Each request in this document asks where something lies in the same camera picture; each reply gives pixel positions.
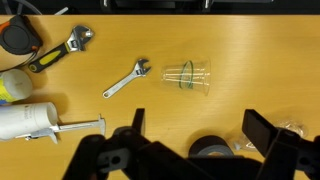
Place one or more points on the green rubber band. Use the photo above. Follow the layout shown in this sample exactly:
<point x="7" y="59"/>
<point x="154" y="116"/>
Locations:
<point x="181" y="75"/>

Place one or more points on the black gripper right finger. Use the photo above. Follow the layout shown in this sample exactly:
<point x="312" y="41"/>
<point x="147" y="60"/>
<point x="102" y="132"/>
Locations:
<point x="258" y="130"/>

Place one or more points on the silver vernier caliper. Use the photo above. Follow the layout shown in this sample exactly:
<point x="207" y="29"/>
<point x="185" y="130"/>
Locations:
<point x="76" y="126"/>

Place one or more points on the black orange measuring tape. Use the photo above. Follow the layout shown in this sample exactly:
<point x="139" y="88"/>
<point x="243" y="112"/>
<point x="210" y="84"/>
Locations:
<point x="18" y="36"/>

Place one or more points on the grey chair base hoop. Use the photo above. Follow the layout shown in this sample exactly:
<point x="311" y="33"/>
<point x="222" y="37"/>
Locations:
<point x="26" y="6"/>

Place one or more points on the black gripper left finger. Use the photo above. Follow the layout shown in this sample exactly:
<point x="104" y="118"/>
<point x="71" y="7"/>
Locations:
<point x="138" y="120"/>

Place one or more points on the clear plastic cup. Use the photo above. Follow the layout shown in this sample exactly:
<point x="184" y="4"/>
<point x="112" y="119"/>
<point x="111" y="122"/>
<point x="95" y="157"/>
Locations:
<point x="200" y="78"/>

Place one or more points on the crumpled clear plastic wrapper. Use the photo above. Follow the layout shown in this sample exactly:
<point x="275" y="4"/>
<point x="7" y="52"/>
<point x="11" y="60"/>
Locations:
<point x="293" y="126"/>

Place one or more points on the white bottle yellow blue label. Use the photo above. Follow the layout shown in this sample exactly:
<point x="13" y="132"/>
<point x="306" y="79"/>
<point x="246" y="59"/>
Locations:
<point x="15" y="85"/>

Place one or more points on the small silver adjustable wrench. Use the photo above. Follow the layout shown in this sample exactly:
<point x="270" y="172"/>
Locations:
<point x="125" y="80"/>

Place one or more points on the white stick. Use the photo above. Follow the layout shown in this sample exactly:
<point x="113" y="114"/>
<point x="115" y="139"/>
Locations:
<point x="61" y="11"/>

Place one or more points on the black duct tape roll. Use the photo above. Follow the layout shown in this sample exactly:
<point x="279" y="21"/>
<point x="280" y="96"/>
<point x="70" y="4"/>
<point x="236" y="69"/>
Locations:
<point x="210" y="143"/>

